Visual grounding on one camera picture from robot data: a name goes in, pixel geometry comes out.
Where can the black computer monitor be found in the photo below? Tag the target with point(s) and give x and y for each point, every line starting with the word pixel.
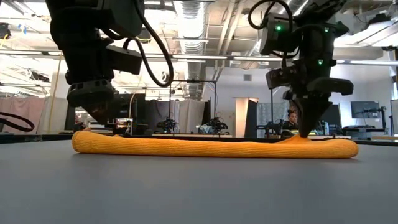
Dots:
pixel 365 109

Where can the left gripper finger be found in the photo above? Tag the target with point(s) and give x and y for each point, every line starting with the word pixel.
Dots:
pixel 91 95

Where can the orange microfibre towel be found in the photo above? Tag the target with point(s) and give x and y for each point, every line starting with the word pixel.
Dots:
pixel 202 148

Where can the grey-blue table mat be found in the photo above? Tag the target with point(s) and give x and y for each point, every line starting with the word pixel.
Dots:
pixel 199 193

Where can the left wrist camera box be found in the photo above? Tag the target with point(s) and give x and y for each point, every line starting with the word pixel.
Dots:
pixel 124 60

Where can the corrugated silver ceiling duct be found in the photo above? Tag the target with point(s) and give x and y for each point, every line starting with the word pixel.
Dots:
pixel 189 25

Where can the background black robot arm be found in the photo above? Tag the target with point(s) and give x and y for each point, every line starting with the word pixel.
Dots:
pixel 217 124
pixel 168 124

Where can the white curtain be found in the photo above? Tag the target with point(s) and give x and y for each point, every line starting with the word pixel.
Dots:
pixel 189 115

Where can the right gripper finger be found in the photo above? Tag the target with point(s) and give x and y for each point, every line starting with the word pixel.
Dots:
pixel 329 86
pixel 301 115

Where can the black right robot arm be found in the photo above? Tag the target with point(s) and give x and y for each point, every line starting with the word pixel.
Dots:
pixel 314 37

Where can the long overhead light bar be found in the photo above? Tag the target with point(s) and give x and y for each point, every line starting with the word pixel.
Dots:
pixel 199 57

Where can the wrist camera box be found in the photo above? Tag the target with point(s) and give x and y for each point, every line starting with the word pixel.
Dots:
pixel 278 78
pixel 124 60

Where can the black station frame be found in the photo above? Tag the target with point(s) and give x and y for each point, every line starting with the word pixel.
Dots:
pixel 192 81
pixel 272 109

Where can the white pillar cabinet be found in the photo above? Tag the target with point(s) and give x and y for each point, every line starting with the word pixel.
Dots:
pixel 241 118

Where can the person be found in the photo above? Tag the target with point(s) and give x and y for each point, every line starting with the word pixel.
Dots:
pixel 291 119

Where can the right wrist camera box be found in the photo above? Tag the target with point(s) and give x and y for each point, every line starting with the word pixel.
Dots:
pixel 278 78

